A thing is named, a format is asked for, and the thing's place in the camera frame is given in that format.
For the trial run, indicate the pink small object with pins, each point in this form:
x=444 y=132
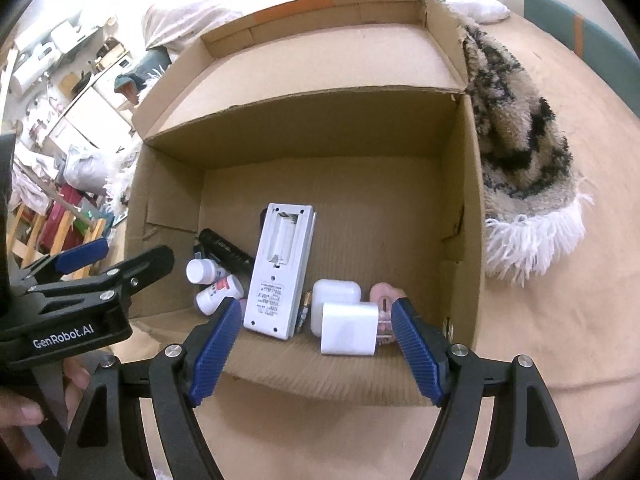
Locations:
x=384 y=295

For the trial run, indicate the teal cushion orange stripe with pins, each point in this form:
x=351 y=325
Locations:
x=606 y=56

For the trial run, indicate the white power adapter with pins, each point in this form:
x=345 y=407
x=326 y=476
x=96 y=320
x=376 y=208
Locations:
x=349 y=329

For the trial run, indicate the leopard pattern shaggy blanket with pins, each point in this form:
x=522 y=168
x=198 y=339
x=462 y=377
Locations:
x=533 y=203

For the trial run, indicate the black UV flashlight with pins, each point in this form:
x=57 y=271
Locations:
x=232 y=258

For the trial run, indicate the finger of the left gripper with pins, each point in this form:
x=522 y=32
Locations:
x=113 y=287
x=51 y=268

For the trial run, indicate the wooden chair frame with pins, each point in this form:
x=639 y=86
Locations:
x=32 y=235

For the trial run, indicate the small white pill bottle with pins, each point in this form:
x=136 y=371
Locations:
x=204 y=271

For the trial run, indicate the AA battery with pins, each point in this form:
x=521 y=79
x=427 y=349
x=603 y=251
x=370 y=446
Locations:
x=303 y=312

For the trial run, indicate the white remote control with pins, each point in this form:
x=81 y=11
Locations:
x=277 y=282

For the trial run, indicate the white cabinet with clutter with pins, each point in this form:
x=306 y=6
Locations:
x=61 y=91

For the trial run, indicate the white bottle red label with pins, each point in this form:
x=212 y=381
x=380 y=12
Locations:
x=210 y=299

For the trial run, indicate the person's hand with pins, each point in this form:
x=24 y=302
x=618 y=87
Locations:
x=18 y=412

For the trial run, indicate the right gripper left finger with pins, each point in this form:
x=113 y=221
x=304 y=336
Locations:
x=107 y=439

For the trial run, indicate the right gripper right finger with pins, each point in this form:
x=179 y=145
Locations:
x=526 y=440

